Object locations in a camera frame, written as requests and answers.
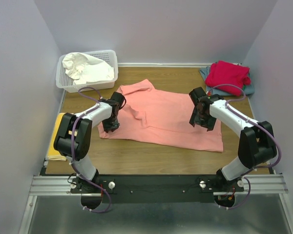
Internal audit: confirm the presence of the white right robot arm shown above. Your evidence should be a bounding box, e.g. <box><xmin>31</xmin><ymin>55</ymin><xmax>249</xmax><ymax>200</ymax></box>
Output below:
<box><xmin>189</xmin><ymin>87</ymin><xmax>281</xmax><ymax>191</ymax></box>

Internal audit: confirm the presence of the folded red t shirt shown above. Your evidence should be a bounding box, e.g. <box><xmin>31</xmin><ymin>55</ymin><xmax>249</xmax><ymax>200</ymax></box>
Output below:
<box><xmin>205</xmin><ymin>60</ymin><xmax>251</xmax><ymax>96</ymax></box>

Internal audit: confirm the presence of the folded blue t shirt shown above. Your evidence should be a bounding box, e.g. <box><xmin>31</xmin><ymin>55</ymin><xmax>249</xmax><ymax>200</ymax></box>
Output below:
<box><xmin>199</xmin><ymin>66</ymin><xmax>255</xmax><ymax>96</ymax></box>

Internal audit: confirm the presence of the white cloth in basket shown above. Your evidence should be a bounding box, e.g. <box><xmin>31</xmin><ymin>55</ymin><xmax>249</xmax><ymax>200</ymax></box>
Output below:
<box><xmin>62</xmin><ymin>52</ymin><xmax>115</xmax><ymax>85</ymax></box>

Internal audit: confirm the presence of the white plastic basket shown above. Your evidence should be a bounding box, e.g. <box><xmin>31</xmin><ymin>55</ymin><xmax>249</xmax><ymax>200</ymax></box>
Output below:
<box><xmin>56</xmin><ymin>50</ymin><xmax>118</xmax><ymax>93</ymax></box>

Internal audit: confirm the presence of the pink t shirt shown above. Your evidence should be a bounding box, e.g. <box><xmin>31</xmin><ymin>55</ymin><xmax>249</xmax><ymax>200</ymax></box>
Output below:
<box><xmin>98</xmin><ymin>79</ymin><xmax>224</xmax><ymax>152</ymax></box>

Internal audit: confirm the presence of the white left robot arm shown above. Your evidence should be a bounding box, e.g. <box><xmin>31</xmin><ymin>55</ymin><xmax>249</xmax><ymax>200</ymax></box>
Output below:
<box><xmin>53</xmin><ymin>92</ymin><xmax>126</xmax><ymax>193</ymax></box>

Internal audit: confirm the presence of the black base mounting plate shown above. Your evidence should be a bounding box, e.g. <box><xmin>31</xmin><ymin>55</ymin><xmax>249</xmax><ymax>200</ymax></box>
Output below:
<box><xmin>70</xmin><ymin>175</ymin><xmax>244</xmax><ymax>204</ymax></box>

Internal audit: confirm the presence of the aluminium frame rail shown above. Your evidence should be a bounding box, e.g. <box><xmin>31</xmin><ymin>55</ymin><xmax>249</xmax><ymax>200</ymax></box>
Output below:
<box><xmin>29</xmin><ymin>174</ymin><xmax>288</xmax><ymax>196</ymax></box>

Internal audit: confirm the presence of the folded yellow towel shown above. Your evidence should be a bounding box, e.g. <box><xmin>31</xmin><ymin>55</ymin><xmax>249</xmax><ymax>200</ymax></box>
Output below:
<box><xmin>47</xmin><ymin>112</ymin><xmax>68</xmax><ymax>162</ymax></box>

